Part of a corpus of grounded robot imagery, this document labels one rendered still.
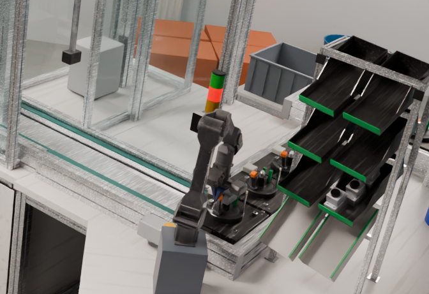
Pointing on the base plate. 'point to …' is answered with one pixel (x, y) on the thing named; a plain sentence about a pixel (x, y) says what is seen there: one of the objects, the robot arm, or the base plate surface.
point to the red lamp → (214, 95)
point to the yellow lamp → (211, 106)
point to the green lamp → (217, 81)
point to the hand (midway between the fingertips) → (217, 192)
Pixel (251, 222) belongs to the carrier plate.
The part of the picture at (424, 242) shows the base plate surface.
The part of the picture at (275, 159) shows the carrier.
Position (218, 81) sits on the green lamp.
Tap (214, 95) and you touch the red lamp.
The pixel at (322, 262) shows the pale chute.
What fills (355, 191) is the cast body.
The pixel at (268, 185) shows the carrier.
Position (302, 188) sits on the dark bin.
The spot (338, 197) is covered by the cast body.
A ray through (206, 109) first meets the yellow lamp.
